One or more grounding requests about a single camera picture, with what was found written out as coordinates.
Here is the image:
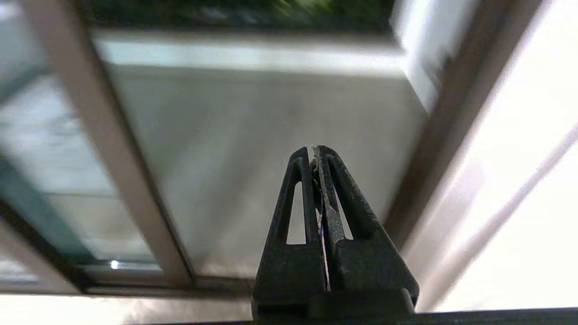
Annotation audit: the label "wide black balcony railing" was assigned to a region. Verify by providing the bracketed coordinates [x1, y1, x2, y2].
[84, 0, 396, 30]

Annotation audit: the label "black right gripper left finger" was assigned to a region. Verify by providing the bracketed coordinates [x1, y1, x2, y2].
[252, 147, 329, 317]

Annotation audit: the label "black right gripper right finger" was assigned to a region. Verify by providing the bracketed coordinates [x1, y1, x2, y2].
[315, 144, 420, 302]

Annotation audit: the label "brown framed sliding glass door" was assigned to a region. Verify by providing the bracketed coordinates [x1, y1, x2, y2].
[0, 0, 196, 289]

